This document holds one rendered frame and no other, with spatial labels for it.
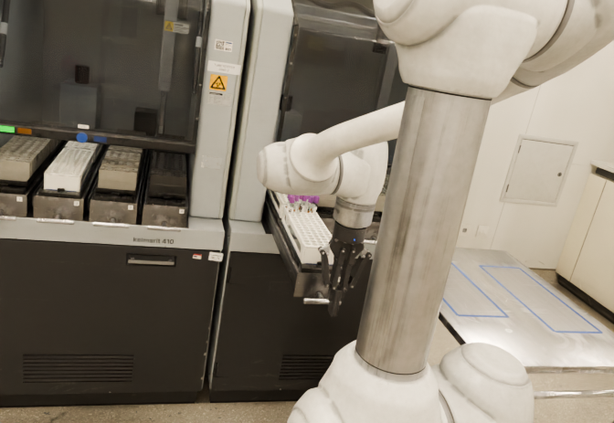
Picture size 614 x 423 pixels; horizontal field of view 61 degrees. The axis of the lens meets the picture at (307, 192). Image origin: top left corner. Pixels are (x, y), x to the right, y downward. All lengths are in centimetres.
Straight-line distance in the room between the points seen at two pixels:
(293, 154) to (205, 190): 77
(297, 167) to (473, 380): 48
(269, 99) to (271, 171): 69
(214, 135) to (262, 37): 34
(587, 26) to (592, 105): 307
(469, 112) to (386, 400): 37
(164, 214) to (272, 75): 55
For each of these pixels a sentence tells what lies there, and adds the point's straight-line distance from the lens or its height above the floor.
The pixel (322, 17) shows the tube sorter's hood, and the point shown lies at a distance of 176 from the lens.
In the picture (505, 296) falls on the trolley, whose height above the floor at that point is 82.
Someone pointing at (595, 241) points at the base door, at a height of 42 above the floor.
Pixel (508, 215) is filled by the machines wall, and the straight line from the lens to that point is 365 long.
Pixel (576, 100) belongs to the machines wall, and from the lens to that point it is 368.
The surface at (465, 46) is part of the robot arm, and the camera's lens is 59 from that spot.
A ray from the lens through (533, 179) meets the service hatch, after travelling 365.
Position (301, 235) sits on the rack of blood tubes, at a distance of 143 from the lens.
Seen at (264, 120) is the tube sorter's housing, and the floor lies 110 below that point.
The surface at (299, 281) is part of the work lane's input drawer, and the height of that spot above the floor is 78.
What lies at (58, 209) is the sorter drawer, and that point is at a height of 77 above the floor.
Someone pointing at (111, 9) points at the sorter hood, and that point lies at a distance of 164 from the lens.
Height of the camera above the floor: 141
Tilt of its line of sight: 18 degrees down
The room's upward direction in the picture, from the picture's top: 10 degrees clockwise
